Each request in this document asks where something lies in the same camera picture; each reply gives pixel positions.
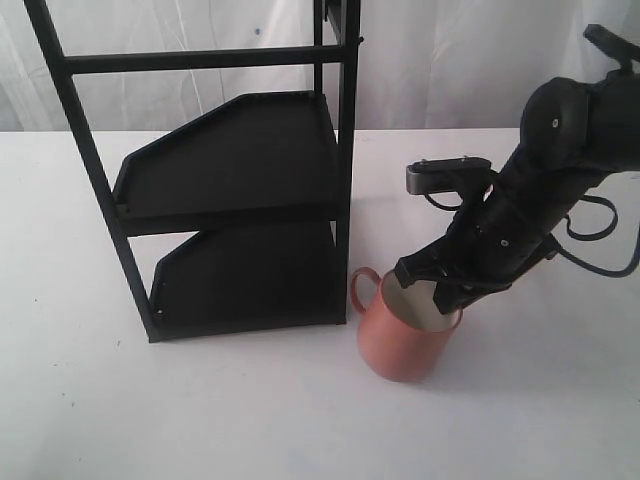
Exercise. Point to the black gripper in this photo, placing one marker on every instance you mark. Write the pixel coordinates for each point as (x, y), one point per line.
(497, 235)

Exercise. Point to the pink mug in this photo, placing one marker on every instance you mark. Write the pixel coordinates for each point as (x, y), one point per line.
(402, 334)

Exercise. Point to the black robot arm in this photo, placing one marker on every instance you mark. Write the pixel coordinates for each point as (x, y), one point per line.
(573, 135)

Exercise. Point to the black metal shelf rack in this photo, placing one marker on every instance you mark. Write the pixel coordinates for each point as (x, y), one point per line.
(238, 220)

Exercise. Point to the white cloth backdrop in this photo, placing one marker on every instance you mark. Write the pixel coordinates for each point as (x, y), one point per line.
(422, 64)

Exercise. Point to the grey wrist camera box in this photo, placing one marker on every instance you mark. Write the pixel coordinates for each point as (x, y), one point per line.
(466, 176)

